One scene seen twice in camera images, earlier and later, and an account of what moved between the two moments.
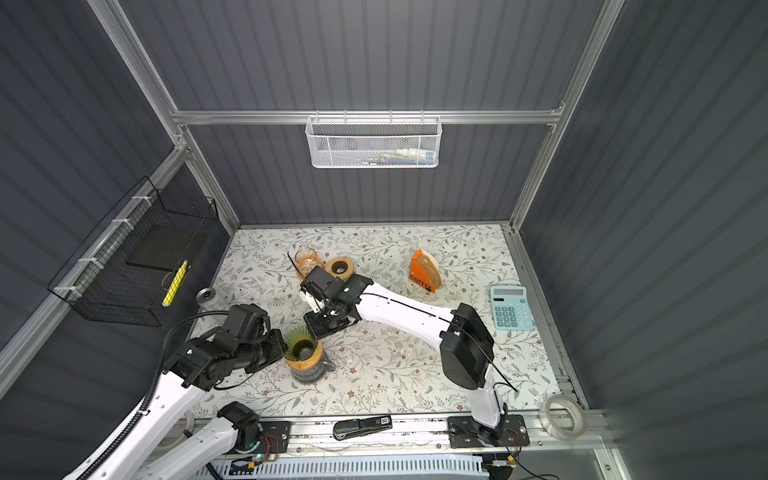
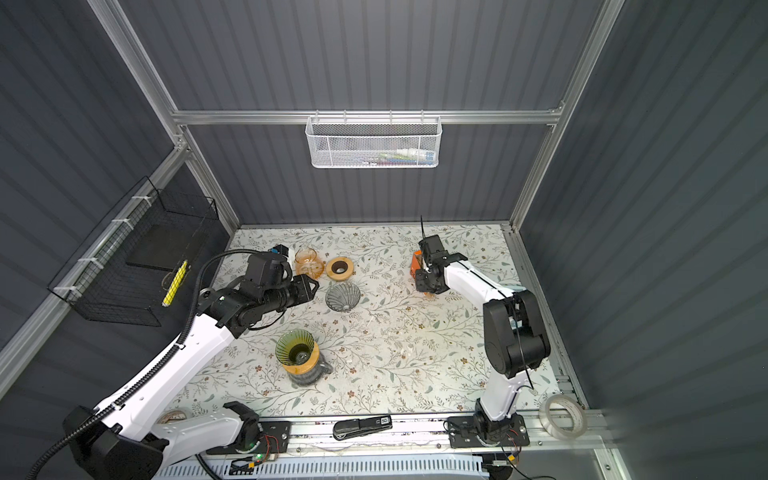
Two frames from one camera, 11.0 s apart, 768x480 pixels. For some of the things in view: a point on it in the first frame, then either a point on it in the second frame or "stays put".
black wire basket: x=130 y=268 stays put
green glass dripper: x=301 y=343 stays put
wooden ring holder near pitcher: x=344 y=276 stays put
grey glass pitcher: x=315 y=373 stays put
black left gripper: x=276 y=337 -> x=305 y=292
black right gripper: x=310 y=319 -> x=421 y=285
